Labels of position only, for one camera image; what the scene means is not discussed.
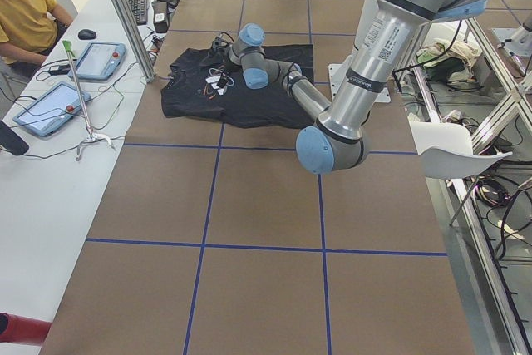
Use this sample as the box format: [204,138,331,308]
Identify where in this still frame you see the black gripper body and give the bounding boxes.
[209,32,233,65]

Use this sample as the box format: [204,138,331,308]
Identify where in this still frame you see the black printed t-shirt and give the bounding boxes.
[161,48,313,129]

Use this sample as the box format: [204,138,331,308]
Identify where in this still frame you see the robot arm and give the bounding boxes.
[214,0,487,175]

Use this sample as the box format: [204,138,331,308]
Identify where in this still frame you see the pile of clothes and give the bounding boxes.
[416,38,482,83]

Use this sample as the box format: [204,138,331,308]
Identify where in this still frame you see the black keyboard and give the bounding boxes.
[126,0,148,26]

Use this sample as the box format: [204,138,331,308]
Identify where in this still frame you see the far teach pendant tablet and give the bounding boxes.
[71,41,126,81]

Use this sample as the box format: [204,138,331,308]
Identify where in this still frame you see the teach pendant tablet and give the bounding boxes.
[71,41,126,81]
[12,82,81,137]

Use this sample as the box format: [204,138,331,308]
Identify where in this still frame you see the black computer mouse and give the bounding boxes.
[77,29,97,40]

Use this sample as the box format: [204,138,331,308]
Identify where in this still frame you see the metal reacher grabber tool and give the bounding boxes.
[62,40,114,161]

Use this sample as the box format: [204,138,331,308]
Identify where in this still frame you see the near teach pendant tablet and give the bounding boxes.
[12,82,81,137]

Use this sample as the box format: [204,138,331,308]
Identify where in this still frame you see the person in yellow shirt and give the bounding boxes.
[1,0,74,78]

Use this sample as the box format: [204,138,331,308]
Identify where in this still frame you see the white chair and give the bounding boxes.
[410,121,512,180]

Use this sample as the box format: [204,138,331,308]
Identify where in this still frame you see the red cylinder object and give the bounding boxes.
[1,313,52,346]

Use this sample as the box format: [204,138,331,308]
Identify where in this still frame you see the aluminium frame post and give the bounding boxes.
[111,0,155,83]

